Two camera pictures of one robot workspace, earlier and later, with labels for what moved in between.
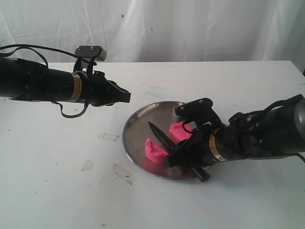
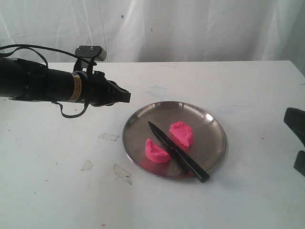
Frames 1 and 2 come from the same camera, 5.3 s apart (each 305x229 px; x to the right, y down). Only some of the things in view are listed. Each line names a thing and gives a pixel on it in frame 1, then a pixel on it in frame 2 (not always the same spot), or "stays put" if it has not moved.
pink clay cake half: (154, 152) stays put
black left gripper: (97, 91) stays put
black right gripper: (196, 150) to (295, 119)
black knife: (172, 146) stays put
